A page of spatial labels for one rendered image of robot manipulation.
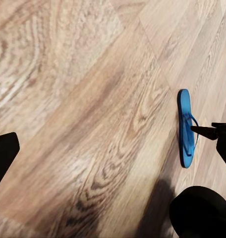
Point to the sandal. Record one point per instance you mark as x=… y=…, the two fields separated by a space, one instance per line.
x=187 y=144

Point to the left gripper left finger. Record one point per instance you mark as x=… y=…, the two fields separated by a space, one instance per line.
x=9 y=148

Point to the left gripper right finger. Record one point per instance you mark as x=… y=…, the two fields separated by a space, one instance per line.
x=221 y=145

